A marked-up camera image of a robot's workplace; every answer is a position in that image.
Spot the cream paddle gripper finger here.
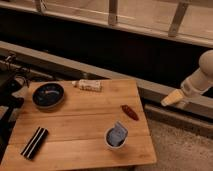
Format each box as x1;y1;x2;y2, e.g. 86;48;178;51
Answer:
161;89;184;106

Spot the dried red chili pepper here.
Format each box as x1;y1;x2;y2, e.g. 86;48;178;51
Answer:
121;105;139;121

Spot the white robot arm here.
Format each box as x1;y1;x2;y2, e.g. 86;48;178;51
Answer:
161;50;213;106

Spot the white cup with blue cloth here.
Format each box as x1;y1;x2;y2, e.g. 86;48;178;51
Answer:
104;122;128;150

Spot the white plastic bottle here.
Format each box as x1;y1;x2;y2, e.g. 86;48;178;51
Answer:
72;79;101;92

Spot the dark blue bowl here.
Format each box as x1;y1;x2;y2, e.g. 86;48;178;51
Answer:
32;83;64;108

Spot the black white striped box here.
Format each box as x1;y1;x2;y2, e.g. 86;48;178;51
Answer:
21;127;48;160

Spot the black equipment with cables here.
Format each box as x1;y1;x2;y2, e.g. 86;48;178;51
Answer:
0;54;29;162

